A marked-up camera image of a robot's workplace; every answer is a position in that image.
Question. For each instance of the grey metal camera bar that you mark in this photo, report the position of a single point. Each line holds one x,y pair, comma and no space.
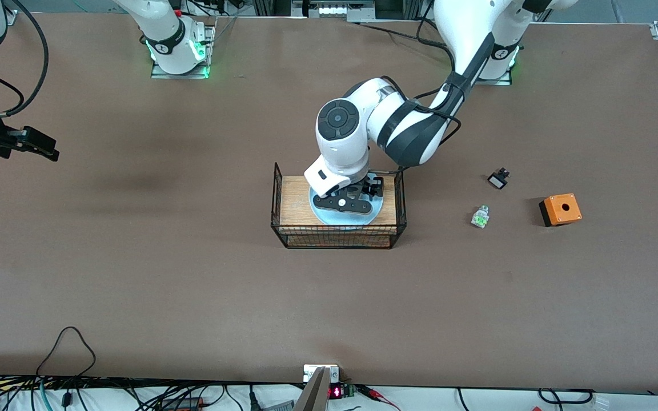
312,397

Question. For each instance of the red test leads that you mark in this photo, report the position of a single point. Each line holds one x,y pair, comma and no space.
372,392

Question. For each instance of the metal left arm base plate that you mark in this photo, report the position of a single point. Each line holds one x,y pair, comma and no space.
494,83

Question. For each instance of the green white contact block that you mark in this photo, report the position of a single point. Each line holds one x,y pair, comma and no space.
480,218

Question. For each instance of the black square push button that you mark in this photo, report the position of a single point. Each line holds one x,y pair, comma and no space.
498,181

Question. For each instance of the light blue round plate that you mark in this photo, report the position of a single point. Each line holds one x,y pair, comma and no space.
357,220

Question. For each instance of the white electronic unit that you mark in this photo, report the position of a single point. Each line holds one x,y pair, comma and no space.
343,9

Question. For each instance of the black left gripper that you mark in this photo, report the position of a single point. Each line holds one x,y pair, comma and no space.
370,186

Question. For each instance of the black power adapter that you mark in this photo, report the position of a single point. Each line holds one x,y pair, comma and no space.
183,404

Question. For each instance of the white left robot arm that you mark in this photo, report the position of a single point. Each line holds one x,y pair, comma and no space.
340,142

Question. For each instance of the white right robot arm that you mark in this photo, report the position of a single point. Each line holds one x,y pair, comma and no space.
166,28

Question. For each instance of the white mount plate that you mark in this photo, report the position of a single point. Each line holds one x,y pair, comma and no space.
309,372

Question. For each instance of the red digit display module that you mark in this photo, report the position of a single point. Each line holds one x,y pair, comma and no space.
336,393

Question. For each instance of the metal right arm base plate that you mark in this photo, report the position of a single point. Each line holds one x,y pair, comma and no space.
180,75

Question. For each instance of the orange button enclosure box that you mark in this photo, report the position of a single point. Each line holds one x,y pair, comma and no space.
563,212

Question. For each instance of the wooden board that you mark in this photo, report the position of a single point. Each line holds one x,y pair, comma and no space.
295,200

